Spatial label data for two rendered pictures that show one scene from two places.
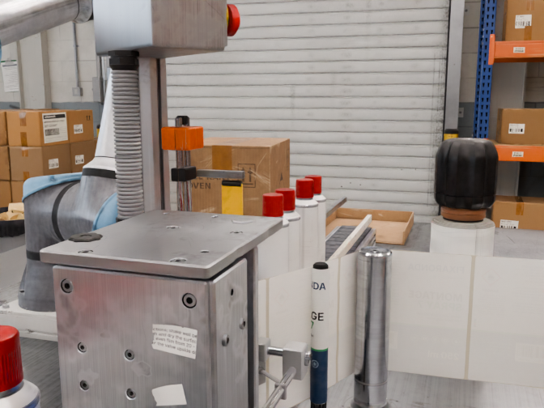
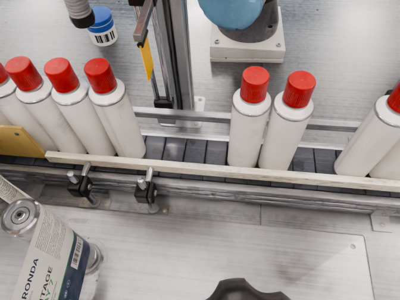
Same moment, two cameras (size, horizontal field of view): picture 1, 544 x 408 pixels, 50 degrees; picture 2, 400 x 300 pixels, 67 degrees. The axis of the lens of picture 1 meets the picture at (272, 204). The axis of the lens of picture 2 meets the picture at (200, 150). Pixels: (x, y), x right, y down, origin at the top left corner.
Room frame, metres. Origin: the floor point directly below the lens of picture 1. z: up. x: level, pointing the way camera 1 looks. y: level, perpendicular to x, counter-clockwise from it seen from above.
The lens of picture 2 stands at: (0.78, -0.25, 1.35)
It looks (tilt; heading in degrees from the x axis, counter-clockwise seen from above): 58 degrees down; 81
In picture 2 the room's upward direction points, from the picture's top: 4 degrees counter-clockwise
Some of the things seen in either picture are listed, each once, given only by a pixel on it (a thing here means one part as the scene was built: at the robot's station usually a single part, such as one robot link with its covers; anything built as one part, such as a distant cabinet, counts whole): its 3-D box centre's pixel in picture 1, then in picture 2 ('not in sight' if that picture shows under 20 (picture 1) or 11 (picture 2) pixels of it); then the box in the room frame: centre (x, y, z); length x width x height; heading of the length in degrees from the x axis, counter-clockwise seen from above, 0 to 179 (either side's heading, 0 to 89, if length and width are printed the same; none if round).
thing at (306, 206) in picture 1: (303, 233); (375, 136); (1.07, -0.06, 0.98); 0.05 x 0.05 x 0.20
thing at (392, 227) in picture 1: (366, 224); not in sight; (1.76, -0.29, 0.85); 0.30 x 0.26 x 0.04; 162
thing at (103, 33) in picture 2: not in sight; (100, 26); (0.66, 0.47, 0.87); 0.07 x 0.07 x 0.07
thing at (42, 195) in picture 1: (61, 209); not in sight; (1.02, 0.38, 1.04); 0.13 x 0.12 x 0.14; 56
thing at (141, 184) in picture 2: not in sight; (147, 196); (0.72, -0.04, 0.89); 0.03 x 0.03 x 0.12; 72
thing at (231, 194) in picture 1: (232, 201); (146, 55); (0.77, 0.05, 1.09); 0.03 x 0.01 x 0.06; 72
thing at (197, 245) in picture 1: (175, 235); not in sight; (0.38, 0.06, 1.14); 0.14 x 0.11 x 0.01; 162
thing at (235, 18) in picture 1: (225, 19); not in sight; (0.73, 0.06, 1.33); 0.04 x 0.03 x 0.04; 37
